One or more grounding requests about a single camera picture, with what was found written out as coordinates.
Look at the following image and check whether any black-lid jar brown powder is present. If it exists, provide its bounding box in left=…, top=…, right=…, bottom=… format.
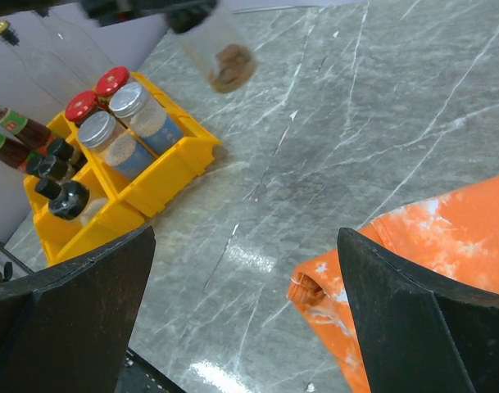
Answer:
left=165, top=1, right=257, bottom=94

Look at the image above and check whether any tall oil bottle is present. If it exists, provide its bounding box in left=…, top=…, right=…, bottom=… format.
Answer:
left=34, top=8, right=114, bottom=87
left=0, top=20, right=68, bottom=110

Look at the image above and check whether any red-lid sauce jar back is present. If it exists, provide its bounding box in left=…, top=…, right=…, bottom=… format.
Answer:
left=94, top=66, right=134, bottom=100

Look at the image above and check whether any black-lid jar white powder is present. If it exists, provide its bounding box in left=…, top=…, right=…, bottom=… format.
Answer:
left=34, top=178, right=108, bottom=227

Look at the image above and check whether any yellow compartment bin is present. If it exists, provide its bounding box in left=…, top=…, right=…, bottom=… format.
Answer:
left=24, top=72, right=221, bottom=266

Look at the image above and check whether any orange tie-dye cloth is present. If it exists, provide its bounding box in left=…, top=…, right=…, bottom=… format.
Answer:
left=288, top=175, right=499, bottom=392

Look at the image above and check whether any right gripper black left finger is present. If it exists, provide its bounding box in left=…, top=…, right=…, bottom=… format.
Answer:
left=0, top=226, right=156, bottom=392

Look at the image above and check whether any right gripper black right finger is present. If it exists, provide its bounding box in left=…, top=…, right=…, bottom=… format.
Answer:
left=338, top=228, right=499, bottom=392

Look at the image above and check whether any blue-label clear jar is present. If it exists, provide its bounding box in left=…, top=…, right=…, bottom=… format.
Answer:
left=109, top=82, right=184, bottom=156

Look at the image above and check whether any black-cap spice shaker front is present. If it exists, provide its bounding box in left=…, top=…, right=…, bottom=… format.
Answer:
left=38, top=156, right=76, bottom=183

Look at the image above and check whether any black-cap spice shaker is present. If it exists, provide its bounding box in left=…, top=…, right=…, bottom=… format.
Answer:
left=47, top=138, right=88, bottom=169
left=38, top=156, right=76, bottom=183

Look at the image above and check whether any green-label sauce bottle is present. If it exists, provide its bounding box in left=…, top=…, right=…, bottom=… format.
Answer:
left=0, top=134, right=31, bottom=173
left=0, top=105, right=56, bottom=151

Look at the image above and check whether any white-lid jar edge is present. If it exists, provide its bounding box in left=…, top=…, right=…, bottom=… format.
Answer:
left=78, top=111, right=155, bottom=180

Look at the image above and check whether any red-lid sauce jar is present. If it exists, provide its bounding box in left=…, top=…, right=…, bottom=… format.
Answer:
left=65, top=90, right=101, bottom=125
left=94, top=66, right=134, bottom=100

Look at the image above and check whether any black-cap spice shaker back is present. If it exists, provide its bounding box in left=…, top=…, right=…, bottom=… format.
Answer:
left=47, top=138, right=88, bottom=169

